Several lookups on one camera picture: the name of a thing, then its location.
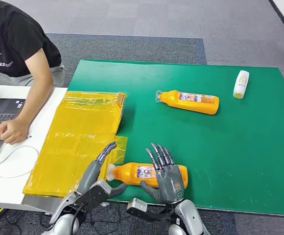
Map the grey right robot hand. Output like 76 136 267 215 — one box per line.
140 142 184 206

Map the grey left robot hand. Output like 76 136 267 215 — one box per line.
76 141 128 199

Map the orange bottle with clear cap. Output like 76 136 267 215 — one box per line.
156 90 220 116
106 162 189 189

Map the small white bottle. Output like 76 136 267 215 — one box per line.
233 70 250 99

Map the yellow plastic wrapped cardboard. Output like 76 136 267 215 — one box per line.
22 91 128 198

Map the green table mat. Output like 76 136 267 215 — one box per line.
67 59 284 217

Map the person's left hand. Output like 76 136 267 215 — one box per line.
0 117 30 145

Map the dark grey laptop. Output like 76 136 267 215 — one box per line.
0 97 27 141

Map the person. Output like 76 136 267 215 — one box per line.
0 0 66 145

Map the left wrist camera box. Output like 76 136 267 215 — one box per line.
73 180 112 215

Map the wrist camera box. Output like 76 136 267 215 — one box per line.
125 198 176 225
73 180 112 215

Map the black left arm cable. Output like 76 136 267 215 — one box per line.
70 202 86 235

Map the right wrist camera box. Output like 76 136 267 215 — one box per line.
125 198 176 225

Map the black floor cable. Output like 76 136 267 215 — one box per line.
0 207 52 235
87 202 133 229

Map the thin white cable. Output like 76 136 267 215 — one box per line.
0 145 39 180

